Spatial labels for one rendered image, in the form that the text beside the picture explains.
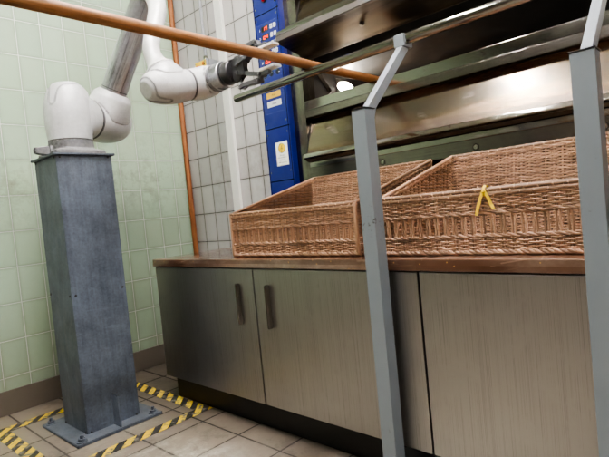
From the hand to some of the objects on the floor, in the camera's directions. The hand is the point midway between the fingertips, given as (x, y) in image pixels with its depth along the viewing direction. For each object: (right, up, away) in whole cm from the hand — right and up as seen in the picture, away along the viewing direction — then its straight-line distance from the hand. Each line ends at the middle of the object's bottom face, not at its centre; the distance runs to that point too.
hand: (269, 56), depth 146 cm
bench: (+60, -114, -9) cm, 130 cm away
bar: (+33, -117, -12) cm, 122 cm away
